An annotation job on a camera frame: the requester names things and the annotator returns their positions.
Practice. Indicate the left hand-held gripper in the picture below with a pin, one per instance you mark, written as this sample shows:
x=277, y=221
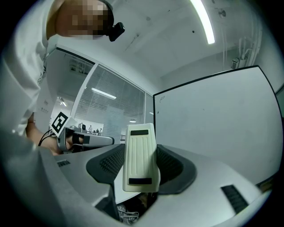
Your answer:
x=58, y=123

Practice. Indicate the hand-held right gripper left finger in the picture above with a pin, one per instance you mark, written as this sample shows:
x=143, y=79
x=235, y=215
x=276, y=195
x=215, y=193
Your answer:
x=104, y=165

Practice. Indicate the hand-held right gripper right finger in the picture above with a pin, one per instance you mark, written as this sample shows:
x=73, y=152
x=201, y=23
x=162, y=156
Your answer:
x=175, y=170

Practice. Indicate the white plastic ribbed device housing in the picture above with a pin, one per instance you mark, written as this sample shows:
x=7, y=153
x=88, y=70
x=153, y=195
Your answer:
x=138, y=155

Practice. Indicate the black-framed whiteboard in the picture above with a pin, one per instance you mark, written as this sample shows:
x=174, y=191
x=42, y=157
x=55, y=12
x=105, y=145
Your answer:
x=217, y=124

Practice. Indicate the person's left forearm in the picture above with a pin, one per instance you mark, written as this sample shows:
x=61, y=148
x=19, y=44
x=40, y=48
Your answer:
x=35, y=135

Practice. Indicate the person's left hand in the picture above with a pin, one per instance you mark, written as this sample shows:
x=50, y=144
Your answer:
x=71, y=142

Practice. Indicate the glass partition with blinds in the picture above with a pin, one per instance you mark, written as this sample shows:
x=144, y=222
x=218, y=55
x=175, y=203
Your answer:
x=115, y=99

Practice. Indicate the person's white shirt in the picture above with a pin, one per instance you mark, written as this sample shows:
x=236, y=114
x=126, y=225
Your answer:
x=24, y=66

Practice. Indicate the white ceiling pipes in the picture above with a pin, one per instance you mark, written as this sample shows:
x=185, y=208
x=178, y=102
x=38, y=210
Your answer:
x=248, y=46

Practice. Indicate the long ceiling tube light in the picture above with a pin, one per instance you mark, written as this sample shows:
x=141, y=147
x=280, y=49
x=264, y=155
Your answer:
x=204, y=20

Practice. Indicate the black head-worn camera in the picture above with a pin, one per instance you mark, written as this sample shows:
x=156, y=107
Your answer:
x=117, y=32

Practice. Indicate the white wall-mounted box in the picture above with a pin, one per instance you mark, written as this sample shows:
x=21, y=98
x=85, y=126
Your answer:
x=235, y=63

